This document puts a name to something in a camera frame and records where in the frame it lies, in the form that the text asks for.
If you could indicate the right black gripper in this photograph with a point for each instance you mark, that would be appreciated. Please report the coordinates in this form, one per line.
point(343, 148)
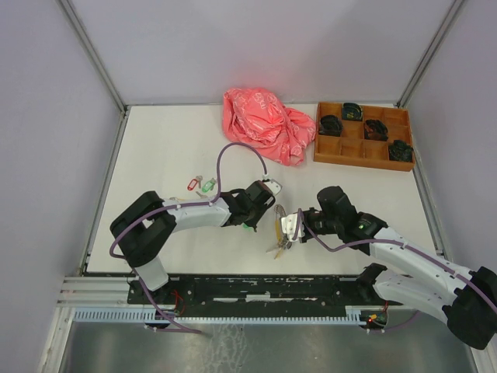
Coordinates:
point(307, 236)

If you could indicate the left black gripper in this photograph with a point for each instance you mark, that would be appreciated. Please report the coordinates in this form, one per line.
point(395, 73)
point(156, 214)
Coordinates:
point(252, 222)

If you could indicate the keyring with yellow blue tags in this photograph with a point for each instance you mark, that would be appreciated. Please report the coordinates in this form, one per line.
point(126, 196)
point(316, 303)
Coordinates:
point(282, 242)

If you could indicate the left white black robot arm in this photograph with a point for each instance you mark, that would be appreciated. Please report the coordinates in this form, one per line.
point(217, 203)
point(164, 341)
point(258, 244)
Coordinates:
point(144, 227)

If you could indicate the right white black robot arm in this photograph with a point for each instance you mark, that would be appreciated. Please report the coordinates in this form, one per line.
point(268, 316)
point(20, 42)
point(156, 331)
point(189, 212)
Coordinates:
point(461, 298)

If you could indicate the red tag key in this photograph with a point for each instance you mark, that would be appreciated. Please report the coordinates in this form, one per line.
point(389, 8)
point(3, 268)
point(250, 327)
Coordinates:
point(195, 183)

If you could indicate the wooden compartment tray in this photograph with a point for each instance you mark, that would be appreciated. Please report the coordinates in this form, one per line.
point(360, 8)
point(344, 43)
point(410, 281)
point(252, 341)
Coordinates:
point(352, 149)

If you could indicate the pink crumpled cloth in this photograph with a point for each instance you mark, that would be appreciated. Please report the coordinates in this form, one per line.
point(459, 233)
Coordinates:
point(258, 118)

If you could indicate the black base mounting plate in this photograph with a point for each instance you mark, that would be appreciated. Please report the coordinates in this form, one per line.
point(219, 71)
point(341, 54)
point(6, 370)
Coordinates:
point(190, 290)

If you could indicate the dark roll left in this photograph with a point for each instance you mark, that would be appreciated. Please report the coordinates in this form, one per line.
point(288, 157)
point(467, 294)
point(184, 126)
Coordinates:
point(330, 125)

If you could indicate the dark roll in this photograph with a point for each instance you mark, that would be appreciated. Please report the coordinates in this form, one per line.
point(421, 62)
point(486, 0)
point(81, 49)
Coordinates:
point(330, 125)
point(375, 130)
point(352, 112)
point(400, 151)

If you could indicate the dark roll centre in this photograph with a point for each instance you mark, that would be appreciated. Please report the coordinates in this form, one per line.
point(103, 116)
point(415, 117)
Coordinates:
point(375, 130)

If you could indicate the dark roll right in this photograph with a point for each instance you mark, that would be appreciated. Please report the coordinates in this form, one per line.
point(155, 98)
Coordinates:
point(400, 151)

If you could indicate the dark roll top middle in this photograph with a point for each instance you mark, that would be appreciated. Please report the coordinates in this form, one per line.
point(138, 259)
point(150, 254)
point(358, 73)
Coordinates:
point(352, 112)

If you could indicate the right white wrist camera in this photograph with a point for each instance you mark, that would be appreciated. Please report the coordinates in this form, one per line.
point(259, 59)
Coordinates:
point(292, 227)

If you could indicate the aluminium frame rail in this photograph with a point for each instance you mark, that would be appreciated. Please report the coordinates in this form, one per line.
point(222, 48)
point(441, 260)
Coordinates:
point(93, 292)

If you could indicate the white slotted cable duct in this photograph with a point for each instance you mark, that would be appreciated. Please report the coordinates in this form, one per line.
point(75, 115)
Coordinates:
point(256, 314)

